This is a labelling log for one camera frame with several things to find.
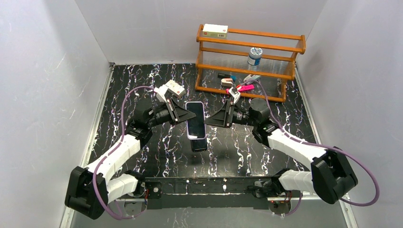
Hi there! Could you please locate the pink-edged dark smartphone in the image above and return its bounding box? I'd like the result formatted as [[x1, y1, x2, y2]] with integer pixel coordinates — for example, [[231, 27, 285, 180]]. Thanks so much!
[[186, 102, 206, 138]]

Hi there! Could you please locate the lavender smartphone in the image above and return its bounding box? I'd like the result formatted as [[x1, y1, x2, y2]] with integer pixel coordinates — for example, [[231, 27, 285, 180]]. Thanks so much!
[[185, 101, 207, 140]]

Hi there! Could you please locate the white smartphone dark screen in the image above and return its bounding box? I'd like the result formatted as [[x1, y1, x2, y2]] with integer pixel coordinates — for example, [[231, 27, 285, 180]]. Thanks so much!
[[191, 138, 207, 151]]

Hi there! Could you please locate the black phone case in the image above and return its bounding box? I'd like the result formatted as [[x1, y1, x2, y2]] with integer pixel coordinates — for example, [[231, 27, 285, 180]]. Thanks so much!
[[190, 138, 208, 153]]

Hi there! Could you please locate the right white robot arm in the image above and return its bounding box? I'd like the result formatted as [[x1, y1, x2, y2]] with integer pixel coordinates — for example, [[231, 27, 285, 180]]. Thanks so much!
[[205, 98, 358, 204]]

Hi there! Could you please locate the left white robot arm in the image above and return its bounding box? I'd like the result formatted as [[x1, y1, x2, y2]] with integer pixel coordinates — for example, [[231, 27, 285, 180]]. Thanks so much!
[[65, 98, 196, 220]]

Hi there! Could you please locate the white red small box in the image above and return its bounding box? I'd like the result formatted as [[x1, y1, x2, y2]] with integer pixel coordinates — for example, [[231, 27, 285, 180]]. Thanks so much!
[[165, 79, 185, 98]]

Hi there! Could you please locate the pink highlighter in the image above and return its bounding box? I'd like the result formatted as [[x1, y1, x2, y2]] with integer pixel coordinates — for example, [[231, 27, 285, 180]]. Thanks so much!
[[226, 85, 255, 94]]

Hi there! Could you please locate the beige small stapler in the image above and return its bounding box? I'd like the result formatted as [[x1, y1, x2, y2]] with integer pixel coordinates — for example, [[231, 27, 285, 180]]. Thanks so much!
[[221, 78, 233, 87]]

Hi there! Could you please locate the white teal stapler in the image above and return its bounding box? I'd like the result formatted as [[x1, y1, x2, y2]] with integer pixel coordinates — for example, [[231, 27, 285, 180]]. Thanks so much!
[[243, 74, 261, 83]]

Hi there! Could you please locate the black teal marker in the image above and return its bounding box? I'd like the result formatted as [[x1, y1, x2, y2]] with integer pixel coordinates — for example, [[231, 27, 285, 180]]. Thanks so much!
[[217, 73, 236, 81]]

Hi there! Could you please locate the orange wooden shelf rack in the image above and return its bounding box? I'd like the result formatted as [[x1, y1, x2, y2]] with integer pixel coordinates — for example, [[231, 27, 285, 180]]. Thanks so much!
[[195, 24, 307, 102]]

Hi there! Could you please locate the blue white round jar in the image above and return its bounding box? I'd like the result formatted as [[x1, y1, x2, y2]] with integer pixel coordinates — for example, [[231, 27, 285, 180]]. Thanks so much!
[[247, 47, 263, 66]]

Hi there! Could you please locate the white box on shelf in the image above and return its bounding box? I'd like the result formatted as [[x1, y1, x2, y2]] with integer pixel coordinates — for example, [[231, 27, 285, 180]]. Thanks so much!
[[202, 24, 228, 38]]

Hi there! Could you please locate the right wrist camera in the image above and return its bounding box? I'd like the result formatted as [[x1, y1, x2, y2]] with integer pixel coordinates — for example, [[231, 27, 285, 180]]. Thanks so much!
[[227, 86, 240, 105]]

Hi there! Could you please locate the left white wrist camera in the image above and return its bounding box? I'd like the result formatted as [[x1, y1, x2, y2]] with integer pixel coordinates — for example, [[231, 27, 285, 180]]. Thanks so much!
[[154, 85, 171, 103]]

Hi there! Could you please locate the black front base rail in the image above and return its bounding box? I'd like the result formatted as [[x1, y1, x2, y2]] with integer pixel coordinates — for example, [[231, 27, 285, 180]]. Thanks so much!
[[145, 177, 280, 209]]

